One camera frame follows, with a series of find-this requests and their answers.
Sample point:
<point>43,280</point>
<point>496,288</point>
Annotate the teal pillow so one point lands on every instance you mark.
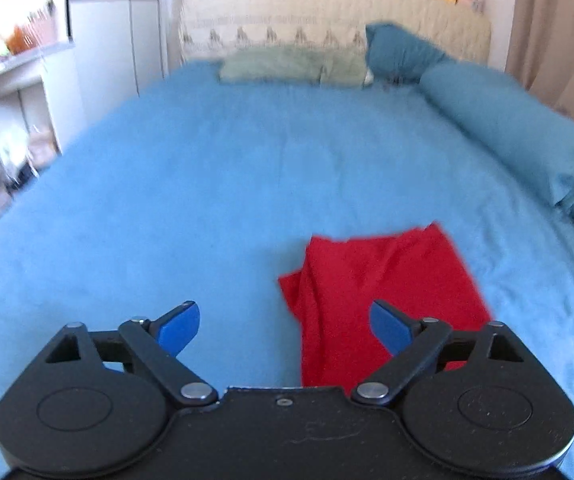
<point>402,52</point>

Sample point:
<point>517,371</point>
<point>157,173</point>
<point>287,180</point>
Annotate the orange toy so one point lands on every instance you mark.
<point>18,41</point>

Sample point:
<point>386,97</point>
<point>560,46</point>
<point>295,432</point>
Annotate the teal duvet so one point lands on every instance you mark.
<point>517,125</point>

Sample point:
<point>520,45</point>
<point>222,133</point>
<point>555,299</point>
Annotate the pink storage box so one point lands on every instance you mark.
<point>43,30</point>

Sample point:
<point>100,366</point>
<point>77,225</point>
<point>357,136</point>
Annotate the white wardrobe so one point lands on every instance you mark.
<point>112,50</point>

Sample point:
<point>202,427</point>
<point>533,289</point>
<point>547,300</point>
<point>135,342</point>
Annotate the green pillow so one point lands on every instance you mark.
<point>287,65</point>

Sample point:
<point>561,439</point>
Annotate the red knit sweater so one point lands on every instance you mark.
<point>357,285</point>

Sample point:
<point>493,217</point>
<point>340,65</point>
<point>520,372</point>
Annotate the bed with blue sheet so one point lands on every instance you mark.
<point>167,210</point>

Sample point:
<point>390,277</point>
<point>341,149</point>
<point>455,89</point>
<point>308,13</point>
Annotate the white shelf unit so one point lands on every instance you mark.
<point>62,95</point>

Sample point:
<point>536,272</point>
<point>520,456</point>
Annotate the cream quilted headboard cover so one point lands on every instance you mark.
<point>267,5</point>

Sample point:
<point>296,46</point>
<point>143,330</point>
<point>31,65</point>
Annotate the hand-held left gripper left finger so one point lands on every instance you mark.
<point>179,327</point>

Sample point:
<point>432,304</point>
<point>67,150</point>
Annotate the beige curtain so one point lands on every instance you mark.
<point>557,35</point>

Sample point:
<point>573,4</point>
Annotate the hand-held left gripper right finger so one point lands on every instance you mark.
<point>389,327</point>

